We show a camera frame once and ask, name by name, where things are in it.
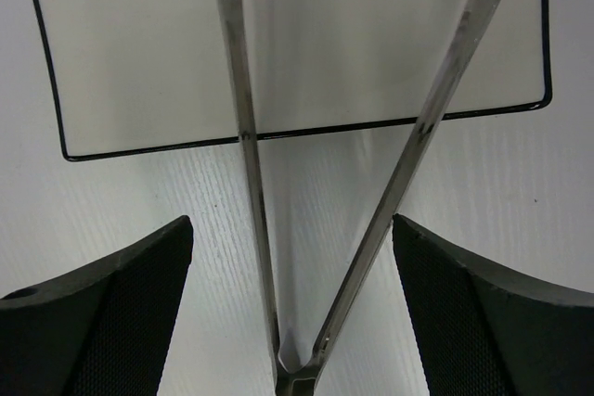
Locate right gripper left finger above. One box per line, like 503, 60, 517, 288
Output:
1, 216, 193, 395

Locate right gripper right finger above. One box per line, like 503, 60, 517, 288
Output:
393, 214, 593, 395

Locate metal tongs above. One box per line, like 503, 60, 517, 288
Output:
207, 0, 530, 396

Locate white square plate black rim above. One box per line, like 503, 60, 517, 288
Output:
32, 0, 552, 161

